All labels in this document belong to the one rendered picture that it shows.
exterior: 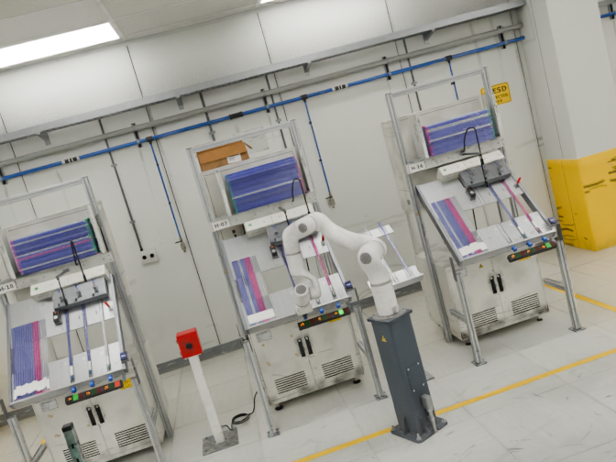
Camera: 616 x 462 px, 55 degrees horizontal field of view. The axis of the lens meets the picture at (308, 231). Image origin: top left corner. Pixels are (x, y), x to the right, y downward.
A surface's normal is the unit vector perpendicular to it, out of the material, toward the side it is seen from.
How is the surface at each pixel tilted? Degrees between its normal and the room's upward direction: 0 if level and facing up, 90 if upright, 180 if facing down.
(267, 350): 90
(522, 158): 90
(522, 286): 90
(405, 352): 90
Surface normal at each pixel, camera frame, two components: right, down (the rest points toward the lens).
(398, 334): 0.56, -0.03
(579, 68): 0.16, 0.11
